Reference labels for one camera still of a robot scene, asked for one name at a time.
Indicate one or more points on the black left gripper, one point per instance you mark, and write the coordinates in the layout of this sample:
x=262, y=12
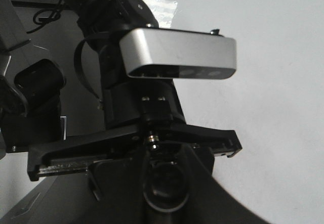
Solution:
x=135, y=110

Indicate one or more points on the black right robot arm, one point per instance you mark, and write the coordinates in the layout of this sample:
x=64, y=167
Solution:
x=30, y=87

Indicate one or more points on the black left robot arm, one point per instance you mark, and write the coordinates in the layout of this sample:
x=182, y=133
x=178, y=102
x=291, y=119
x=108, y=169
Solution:
x=147, y=144

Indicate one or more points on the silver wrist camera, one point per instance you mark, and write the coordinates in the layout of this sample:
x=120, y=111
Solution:
x=168, y=53

